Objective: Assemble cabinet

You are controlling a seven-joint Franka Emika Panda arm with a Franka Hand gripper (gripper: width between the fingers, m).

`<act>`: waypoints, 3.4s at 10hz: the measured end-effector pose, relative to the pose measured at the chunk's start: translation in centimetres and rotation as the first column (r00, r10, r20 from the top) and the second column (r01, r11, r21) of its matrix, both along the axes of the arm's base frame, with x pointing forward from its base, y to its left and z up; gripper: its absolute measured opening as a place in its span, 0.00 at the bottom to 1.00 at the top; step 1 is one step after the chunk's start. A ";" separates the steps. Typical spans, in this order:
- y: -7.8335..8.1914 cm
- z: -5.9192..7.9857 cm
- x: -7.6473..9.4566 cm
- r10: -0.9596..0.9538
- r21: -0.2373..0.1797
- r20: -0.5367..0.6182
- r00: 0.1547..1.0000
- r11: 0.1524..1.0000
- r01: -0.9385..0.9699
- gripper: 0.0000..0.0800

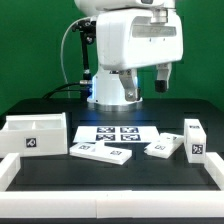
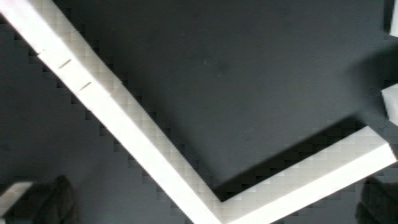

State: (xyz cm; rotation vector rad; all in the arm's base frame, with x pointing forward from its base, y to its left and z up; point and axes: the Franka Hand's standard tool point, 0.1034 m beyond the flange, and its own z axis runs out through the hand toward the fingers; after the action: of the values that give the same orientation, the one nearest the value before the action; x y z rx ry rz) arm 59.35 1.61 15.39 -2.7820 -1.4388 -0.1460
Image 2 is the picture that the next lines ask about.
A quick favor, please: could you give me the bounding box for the white cabinet door panel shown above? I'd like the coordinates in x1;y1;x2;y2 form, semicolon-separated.
383;84;398;126

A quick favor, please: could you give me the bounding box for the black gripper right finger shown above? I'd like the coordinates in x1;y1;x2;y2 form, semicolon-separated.
356;177;398;224

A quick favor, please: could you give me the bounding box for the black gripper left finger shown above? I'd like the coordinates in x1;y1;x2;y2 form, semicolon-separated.
0;176;81;224

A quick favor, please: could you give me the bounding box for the white U-shaped table fence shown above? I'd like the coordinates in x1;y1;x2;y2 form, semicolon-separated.
0;0;398;224

